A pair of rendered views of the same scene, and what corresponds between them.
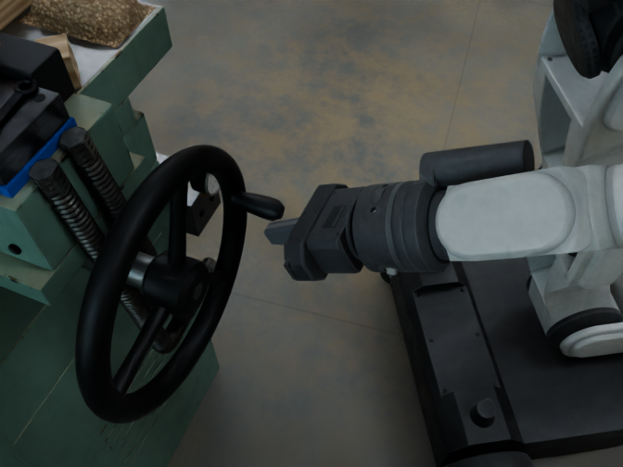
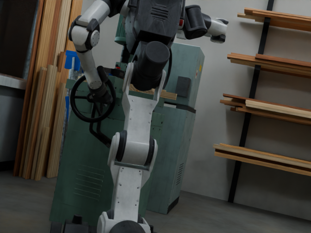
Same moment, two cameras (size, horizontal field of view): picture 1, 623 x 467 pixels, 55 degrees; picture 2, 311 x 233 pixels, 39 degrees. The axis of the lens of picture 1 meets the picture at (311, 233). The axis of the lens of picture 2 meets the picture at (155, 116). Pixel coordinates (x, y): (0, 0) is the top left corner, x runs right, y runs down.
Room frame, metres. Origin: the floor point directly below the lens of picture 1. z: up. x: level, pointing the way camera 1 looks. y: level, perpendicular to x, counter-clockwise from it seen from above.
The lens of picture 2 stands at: (0.52, -2.40, 0.78)
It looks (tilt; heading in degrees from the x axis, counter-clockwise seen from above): 0 degrees down; 86
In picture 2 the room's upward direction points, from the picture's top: 11 degrees clockwise
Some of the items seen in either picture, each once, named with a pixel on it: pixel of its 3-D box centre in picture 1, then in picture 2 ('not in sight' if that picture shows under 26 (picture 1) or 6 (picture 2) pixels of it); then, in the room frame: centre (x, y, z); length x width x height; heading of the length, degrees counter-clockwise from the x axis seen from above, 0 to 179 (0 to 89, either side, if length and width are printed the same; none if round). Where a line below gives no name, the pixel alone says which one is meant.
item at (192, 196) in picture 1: (175, 193); not in sight; (0.64, 0.22, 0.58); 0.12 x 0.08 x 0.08; 68
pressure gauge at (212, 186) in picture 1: (207, 177); not in sight; (0.61, 0.16, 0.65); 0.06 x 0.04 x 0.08; 158
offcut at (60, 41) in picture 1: (58, 63); (132, 87); (0.53, 0.27, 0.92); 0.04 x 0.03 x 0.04; 20
